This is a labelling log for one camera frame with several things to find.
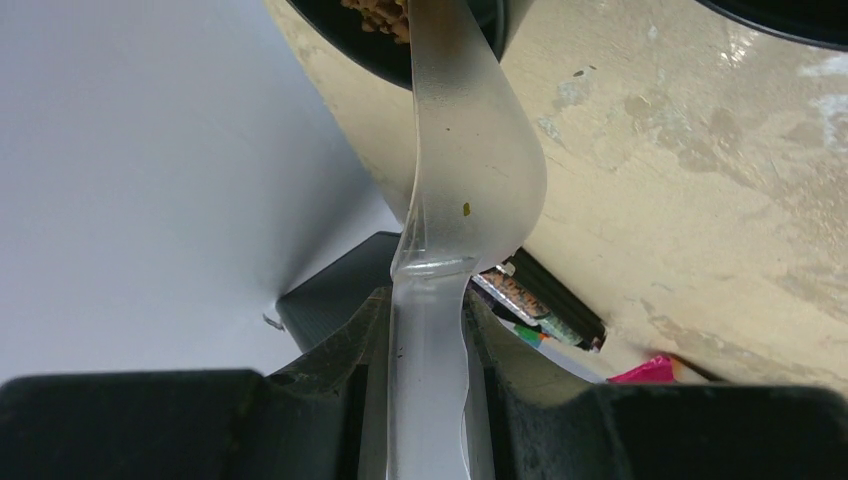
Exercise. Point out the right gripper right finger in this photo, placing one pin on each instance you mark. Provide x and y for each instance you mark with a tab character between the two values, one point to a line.
528	418

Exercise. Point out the near black cat bowl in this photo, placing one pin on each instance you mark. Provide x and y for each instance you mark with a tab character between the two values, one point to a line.
818	23

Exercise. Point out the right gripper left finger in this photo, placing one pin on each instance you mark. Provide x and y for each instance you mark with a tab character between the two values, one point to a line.
320	417

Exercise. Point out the clear plastic scoop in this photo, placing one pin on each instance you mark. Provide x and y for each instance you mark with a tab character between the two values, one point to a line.
479	188

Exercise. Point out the black cat bowl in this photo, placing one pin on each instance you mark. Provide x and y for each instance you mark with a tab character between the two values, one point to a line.
374	34
818	23

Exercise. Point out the far black cat bowl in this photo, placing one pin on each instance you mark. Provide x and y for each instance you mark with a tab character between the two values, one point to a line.
374	34

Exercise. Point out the black poker chip case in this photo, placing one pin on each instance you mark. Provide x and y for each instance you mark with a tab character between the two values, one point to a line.
520	291

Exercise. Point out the pink blue pet food bag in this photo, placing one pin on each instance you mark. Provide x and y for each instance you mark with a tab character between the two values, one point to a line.
657	370

